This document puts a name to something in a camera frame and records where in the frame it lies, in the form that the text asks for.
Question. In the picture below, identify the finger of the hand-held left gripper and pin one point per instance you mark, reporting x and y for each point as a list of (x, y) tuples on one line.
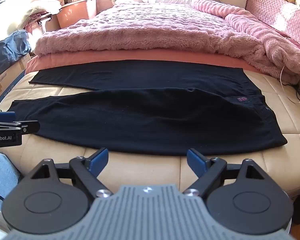
[(20, 126), (3, 116)]

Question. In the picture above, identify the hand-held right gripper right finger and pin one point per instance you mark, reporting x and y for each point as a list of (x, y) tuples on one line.
[(195, 162)]

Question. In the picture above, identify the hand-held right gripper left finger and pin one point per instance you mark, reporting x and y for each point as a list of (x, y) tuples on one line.
[(99, 159)]

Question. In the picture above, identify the black pants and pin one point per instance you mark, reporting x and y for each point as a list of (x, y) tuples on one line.
[(140, 120)]

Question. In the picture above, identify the brown cardboard box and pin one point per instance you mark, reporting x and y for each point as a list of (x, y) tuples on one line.
[(5, 85)]

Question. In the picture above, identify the person's denim leg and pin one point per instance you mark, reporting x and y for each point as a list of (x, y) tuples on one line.
[(2, 175)]

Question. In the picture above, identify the coral pink bed sheet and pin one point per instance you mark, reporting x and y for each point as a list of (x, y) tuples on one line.
[(115, 56)]

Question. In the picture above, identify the pale cloth pile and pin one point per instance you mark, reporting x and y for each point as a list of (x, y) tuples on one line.
[(40, 6)]

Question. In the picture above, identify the orange plastic storage bin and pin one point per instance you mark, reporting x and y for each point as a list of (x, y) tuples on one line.
[(75, 13)]

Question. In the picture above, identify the pink fluffy blanket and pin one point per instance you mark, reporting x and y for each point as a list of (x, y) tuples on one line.
[(152, 30)]

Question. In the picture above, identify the pink quilted headboard cushion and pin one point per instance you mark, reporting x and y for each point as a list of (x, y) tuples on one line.
[(285, 17)]

